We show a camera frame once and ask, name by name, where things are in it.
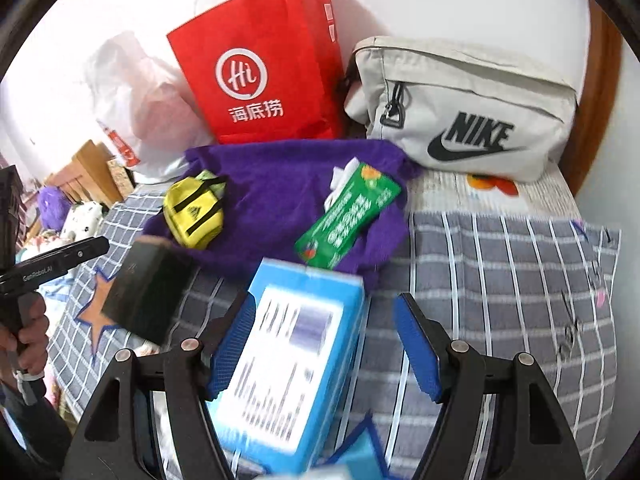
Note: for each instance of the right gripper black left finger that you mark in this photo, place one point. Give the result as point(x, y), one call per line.
point(117, 437)

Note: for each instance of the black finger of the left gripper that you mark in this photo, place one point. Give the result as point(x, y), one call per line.
point(59, 261)

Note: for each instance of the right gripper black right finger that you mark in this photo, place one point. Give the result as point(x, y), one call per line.
point(529, 435)

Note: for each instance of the blue wet wipes pack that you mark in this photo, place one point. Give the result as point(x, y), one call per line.
point(282, 397)

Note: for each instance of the yellow Adidas mini bag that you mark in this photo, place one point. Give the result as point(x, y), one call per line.
point(193, 209)

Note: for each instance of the green tissue packet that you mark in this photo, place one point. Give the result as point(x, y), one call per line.
point(359, 193)

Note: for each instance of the person's left hand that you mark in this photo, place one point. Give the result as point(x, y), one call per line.
point(31, 341)

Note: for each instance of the purple plush toy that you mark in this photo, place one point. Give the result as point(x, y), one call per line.
point(54, 207)

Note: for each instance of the orange star patch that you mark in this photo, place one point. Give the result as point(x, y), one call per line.
point(91, 314)

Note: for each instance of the dark green tea tin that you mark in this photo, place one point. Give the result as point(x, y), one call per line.
point(146, 289)

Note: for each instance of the wooden headboard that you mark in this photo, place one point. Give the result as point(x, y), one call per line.
point(87, 178)

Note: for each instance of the brown patterned box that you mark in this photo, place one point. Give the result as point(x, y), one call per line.
point(121, 177)

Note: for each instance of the blue star patch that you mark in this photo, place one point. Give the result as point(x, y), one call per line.
point(360, 456)

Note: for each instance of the grey checkered bed sheet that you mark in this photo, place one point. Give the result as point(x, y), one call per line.
point(504, 284)

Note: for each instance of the white Miniso plastic bag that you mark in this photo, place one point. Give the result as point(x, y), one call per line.
point(144, 110)

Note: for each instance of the purple towel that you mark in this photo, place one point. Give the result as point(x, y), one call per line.
point(275, 192)

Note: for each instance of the red paper shopping bag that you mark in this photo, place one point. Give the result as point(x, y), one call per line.
point(265, 70)

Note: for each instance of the beige Nike waist bag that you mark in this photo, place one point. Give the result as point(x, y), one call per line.
point(459, 107)

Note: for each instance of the wooden door frame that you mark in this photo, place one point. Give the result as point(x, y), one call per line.
point(598, 97)

